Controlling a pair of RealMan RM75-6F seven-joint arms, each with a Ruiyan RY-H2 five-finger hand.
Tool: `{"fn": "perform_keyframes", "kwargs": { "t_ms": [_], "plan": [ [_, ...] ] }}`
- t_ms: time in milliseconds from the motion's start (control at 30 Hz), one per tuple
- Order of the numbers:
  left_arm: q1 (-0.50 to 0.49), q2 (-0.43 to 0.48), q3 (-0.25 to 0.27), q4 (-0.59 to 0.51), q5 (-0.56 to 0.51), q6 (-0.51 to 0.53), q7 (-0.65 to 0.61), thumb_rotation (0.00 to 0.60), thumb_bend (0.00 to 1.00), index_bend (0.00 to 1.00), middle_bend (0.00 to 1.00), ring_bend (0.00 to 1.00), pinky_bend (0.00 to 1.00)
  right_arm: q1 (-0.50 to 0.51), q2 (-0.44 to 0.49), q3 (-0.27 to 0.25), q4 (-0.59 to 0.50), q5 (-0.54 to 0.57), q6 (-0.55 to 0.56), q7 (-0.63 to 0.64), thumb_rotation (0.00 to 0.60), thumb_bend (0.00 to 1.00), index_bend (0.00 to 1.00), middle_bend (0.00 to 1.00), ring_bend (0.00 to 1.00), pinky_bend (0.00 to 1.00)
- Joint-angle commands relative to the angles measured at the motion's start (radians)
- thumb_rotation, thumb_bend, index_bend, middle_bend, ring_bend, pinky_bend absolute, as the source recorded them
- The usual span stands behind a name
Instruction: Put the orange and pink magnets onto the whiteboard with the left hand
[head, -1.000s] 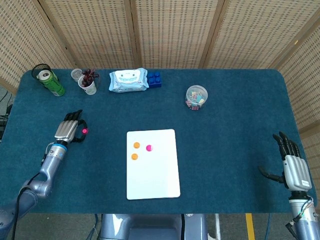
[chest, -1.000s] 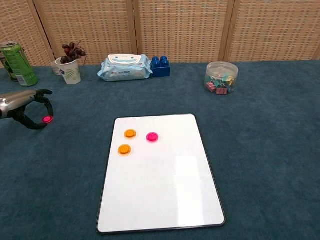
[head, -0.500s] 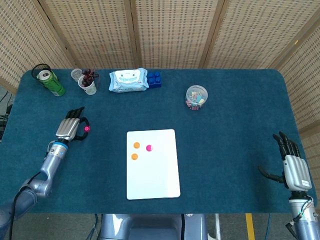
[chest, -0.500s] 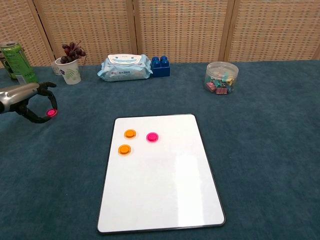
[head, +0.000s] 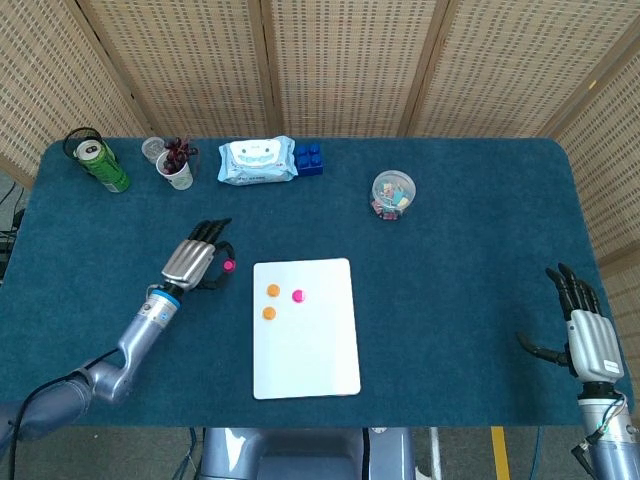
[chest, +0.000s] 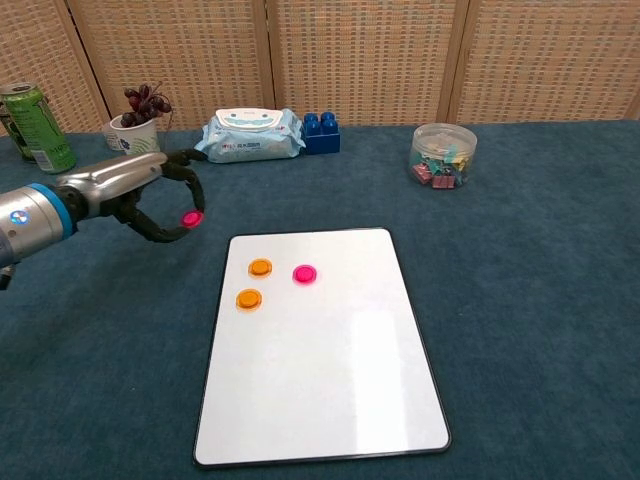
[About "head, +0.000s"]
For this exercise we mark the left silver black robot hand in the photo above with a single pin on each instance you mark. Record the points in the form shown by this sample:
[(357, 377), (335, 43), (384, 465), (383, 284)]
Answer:
[(187, 262)]

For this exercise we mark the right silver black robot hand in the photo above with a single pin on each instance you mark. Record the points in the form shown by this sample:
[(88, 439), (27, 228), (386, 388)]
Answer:
[(592, 345)]

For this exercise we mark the red round magnet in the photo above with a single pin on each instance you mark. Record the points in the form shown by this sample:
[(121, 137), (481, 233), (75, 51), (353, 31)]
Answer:
[(229, 265), (298, 296)]

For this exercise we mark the yellow round magnet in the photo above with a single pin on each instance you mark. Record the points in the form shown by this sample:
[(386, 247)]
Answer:
[(269, 313), (273, 289)]

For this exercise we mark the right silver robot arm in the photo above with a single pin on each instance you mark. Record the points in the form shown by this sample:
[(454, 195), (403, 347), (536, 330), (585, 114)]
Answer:
[(610, 440)]

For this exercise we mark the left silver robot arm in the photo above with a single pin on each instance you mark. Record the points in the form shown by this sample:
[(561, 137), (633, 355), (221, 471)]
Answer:
[(135, 340)]

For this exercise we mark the leaf print paper cup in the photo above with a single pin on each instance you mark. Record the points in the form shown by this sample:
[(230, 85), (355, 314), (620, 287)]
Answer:
[(180, 177)]

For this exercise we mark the dark purple grape bunch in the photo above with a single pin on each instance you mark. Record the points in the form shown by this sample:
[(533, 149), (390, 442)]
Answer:
[(175, 152)]

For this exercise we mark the small clear plastic cup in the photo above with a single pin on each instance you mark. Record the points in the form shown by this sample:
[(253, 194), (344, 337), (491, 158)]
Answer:
[(151, 149)]

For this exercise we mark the light blue wet wipes pack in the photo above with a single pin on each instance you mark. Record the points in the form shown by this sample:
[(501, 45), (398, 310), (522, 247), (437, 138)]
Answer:
[(255, 162)]

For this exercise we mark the green drink can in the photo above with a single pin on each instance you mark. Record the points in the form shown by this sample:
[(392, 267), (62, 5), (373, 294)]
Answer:
[(105, 170)]

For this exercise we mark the blue felt table cover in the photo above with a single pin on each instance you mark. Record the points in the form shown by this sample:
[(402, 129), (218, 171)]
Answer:
[(450, 300)]

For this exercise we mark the white magnetic whiteboard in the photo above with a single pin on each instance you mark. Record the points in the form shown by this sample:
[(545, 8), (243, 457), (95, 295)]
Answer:
[(310, 350)]

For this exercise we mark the blue building block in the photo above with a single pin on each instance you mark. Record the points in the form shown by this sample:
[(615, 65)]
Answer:
[(309, 161)]

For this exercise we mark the white table leg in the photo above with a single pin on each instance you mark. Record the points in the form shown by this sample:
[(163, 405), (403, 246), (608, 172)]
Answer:
[(436, 455)]

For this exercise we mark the clear jar of binder clips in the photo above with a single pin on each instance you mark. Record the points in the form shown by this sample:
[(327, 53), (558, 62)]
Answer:
[(394, 195)]

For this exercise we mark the grey blue robot torso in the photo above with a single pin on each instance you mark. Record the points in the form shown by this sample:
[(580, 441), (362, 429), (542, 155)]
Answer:
[(300, 455)]

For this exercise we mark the woven wooden folding screen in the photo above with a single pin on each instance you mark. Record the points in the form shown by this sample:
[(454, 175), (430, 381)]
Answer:
[(345, 65)]

